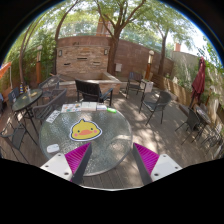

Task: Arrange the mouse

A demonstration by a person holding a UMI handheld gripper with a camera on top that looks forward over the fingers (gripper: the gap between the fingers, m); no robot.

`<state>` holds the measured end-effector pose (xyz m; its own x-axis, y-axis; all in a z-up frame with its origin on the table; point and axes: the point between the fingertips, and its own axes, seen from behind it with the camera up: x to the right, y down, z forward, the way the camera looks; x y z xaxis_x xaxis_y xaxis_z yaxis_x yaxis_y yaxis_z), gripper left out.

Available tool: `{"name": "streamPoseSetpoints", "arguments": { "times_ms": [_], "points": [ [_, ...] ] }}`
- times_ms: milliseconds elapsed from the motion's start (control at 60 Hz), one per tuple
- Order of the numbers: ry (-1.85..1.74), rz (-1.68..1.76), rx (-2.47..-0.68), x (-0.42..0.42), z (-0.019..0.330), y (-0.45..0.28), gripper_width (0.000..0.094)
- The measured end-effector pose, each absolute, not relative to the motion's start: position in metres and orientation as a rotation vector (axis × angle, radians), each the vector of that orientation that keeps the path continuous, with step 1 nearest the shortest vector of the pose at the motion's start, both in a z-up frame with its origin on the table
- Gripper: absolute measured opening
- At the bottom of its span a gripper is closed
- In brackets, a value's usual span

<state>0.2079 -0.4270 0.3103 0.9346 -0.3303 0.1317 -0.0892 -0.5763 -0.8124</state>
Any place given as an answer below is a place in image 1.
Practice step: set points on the dark chair far right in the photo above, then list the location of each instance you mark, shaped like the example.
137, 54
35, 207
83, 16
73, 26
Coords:
197, 120

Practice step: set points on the grey wicker chair left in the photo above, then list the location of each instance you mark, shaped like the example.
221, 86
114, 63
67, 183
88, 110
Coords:
42, 112

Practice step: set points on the stone fountain wall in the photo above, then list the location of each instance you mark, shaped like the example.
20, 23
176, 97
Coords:
86, 58

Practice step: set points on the grey chair right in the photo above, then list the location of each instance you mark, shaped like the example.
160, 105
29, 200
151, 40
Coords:
159, 105

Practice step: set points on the white printed paper sheet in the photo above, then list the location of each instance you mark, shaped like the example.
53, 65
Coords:
53, 116

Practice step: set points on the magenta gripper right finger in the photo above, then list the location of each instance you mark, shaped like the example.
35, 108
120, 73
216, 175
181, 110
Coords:
153, 166

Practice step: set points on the folded red parasol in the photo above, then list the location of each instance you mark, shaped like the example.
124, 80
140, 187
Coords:
199, 82

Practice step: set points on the small round glass side table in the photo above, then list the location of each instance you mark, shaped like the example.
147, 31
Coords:
25, 101

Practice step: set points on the white book stack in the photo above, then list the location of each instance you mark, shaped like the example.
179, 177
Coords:
88, 106

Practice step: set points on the black chair far centre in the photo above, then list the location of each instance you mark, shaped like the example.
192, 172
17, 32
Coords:
135, 83

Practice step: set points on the black chair front left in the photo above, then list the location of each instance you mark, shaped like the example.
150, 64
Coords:
13, 134

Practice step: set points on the black chair behind table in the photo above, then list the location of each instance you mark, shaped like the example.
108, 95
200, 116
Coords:
91, 92

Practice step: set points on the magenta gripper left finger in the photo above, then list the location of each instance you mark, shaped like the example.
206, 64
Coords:
70, 166

